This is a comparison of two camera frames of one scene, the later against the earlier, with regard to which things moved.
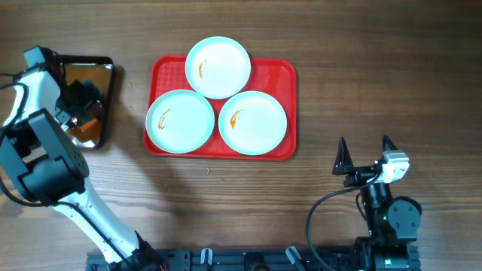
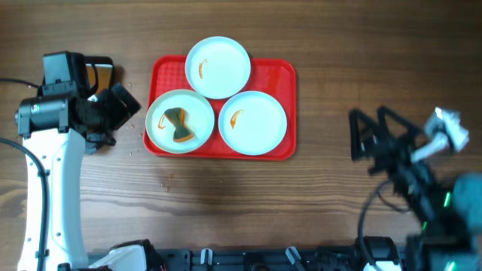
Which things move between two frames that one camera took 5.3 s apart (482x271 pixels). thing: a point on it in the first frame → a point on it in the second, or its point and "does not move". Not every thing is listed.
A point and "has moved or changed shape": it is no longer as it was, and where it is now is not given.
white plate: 252,123 does not move
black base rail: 249,259 does not move
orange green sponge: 93,129 has moved or changed shape
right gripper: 344,165 → 392,154
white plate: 218,67 does not move
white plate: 180,121 does not move
